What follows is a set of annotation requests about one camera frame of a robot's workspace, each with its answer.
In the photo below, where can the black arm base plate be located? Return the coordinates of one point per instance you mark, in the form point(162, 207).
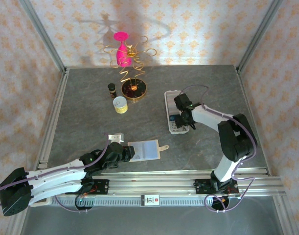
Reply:
point(102, 186)
point(200, 186)

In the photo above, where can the pink wine glass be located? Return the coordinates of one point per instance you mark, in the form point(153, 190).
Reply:
point(120, 36)

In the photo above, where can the aluminium mounting rail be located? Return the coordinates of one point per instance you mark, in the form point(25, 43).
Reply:
point(151, 182)

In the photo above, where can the white perforated plastic basket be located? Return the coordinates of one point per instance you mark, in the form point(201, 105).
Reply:
point(175, 130)

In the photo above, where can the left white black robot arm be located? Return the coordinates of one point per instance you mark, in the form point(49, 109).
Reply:
point(58, 175)

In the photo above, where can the small dark bottle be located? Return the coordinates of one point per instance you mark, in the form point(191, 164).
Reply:
point(111, 89)

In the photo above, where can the aluminium frame post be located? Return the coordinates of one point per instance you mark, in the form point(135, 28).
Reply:
point(260, 31)
point(42, 31)

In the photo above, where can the stack of credit cards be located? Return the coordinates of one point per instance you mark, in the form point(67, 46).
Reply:
point(171, 102)

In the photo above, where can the white label with red mark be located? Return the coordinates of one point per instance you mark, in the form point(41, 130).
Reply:
point(150, 200)

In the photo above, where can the yellow pull-tab can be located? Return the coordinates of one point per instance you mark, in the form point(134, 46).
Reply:
point(120, 104)

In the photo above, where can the aluminium side rail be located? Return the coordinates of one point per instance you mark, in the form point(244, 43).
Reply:
point(55, 117)
point(247, 98)

